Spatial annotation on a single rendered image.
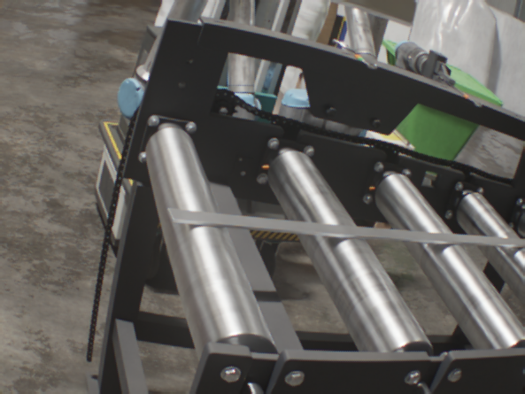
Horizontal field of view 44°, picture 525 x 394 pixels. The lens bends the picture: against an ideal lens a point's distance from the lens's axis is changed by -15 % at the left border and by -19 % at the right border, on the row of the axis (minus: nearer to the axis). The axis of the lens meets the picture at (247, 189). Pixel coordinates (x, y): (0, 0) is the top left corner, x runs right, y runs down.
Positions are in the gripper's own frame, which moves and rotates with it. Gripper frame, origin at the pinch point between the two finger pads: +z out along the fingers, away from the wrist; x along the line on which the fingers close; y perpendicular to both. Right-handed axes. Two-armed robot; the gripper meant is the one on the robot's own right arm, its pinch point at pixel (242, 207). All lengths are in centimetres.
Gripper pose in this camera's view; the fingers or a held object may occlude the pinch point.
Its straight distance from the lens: 230.1
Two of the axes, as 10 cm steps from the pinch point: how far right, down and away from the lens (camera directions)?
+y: -5.2, -0.7, 8.5
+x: -8.5, 0.8, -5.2
